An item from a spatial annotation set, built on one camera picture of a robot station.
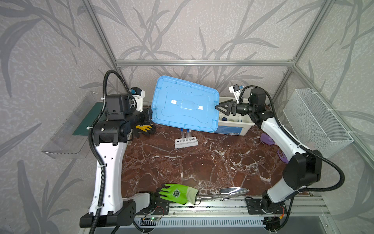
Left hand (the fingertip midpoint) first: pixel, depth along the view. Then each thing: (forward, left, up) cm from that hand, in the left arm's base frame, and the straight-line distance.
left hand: (154, 106), depth 64 cm
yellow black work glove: (+13, +18, -38) cm, 44 cm away
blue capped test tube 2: (+4, -14, -31) cm, 34 cm away
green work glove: (-28, -12, -39) cm, 49 cm away
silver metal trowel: (-27, -35, -40) cm, 59 cm away
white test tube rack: (+2, -9, -37) cm, 38 cm away
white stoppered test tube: (+4, -15, -31) cm, 35 cm away
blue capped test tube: (+5, -10, -27) cm, 30 cm away
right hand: (+9, -31, -6) cm, 33 cm away
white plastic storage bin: (+11, -46, -28) cm, 55 cm away
